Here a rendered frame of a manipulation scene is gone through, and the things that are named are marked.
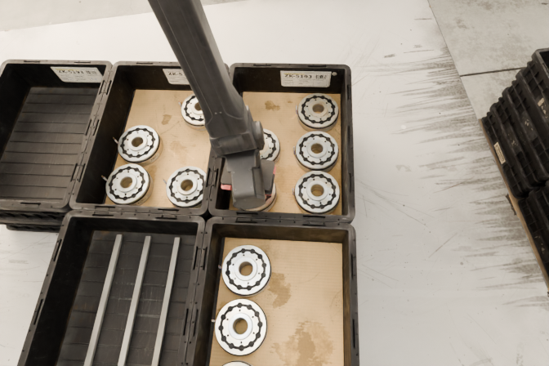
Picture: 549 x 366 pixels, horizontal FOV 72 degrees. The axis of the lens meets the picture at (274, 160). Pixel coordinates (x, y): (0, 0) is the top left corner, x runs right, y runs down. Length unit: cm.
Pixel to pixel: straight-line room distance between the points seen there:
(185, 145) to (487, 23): 202
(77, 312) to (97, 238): 16
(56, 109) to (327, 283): 84
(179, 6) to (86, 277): 67
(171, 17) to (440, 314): 85
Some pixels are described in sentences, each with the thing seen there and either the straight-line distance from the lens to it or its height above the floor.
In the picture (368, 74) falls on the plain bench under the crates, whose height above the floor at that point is 70.
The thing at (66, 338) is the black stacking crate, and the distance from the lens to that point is 96.
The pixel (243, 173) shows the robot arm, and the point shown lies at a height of 108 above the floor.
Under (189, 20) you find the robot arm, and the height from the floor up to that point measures 136.
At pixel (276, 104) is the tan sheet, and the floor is 83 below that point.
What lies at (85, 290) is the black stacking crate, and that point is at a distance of 96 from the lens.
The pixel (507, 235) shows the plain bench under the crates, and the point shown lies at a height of 70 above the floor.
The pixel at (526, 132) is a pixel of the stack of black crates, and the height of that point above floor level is 38.
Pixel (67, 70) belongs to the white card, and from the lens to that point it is 116.
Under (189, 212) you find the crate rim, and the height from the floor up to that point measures 93.
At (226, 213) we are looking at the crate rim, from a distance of 79.
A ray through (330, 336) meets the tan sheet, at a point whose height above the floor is 83.
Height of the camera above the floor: 167
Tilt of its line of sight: 64 degrees down
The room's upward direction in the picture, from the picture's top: 7 degrees counter-clockwise
